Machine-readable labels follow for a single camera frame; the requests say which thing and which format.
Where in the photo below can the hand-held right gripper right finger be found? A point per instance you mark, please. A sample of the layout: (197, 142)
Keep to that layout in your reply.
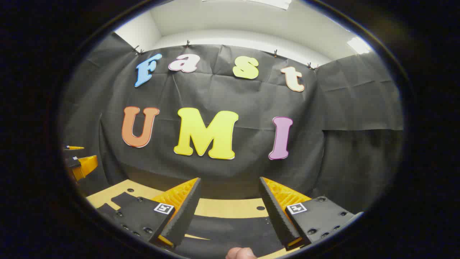
(276, 216)

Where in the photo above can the black jeans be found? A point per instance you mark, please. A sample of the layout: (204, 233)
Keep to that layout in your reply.
(230, 233)

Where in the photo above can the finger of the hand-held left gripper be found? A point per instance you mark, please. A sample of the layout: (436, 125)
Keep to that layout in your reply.
(73, 147)
(86, 165)

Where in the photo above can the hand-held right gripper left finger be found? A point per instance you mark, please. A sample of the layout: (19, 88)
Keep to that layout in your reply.
(183, 216)

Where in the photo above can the black backdrop cloth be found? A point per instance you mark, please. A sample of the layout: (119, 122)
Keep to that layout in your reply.
(251, 100)

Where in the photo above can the ceiling light panel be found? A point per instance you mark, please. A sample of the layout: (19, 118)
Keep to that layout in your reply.
(358, 45)

